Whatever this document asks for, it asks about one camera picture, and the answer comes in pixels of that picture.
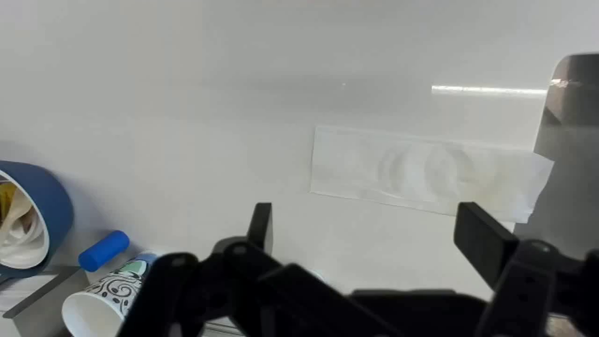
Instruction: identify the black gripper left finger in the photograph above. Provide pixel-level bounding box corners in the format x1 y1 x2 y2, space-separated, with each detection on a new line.
117 202 400 337

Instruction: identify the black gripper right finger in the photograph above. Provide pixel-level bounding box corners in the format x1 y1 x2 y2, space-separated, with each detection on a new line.
452 202 599 337

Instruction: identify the blue cylindrical cap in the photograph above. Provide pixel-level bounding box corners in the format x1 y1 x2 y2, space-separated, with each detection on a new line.
78 230 128 271

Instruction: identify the patterned paper cup right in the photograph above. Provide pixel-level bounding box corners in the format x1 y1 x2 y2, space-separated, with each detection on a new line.
61 258 149 337

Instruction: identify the blue rimmed white bowl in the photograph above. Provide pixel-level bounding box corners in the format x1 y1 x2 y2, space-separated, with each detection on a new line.
0 161 74 277

